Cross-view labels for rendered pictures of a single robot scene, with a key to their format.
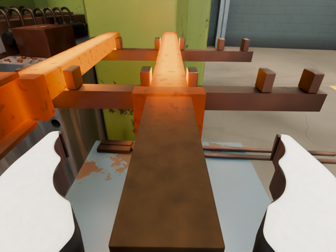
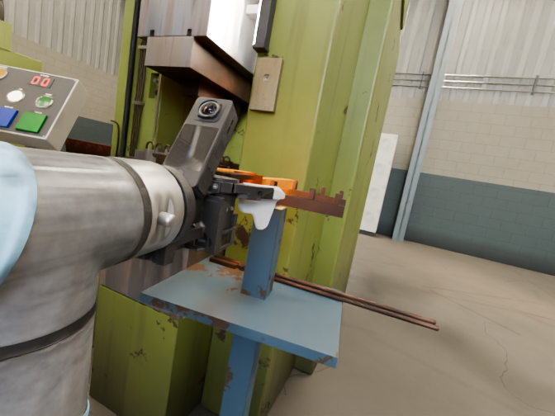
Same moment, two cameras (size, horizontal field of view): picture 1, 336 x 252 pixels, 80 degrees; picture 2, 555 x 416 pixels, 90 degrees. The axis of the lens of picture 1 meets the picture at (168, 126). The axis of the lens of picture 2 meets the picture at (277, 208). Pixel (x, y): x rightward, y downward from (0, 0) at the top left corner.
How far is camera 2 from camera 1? 0.34 m
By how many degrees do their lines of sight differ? 27
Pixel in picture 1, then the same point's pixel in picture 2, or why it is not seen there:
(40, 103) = not seen: hidden behind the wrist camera
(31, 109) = not seen: hidden behind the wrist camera
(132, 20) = (272, 171)
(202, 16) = (346, 185)
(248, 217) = (311, 327)
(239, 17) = (428, 210)
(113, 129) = not seen: hidden behind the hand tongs
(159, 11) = (294, 168)
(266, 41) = (465, 247)
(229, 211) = (297, 319)
